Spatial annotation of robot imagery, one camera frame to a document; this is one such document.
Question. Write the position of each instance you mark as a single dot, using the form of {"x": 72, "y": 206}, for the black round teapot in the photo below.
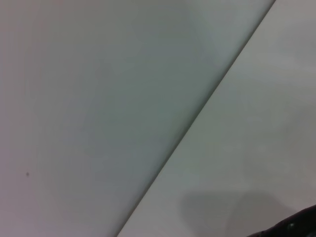
{"x": 296, "y": 224}

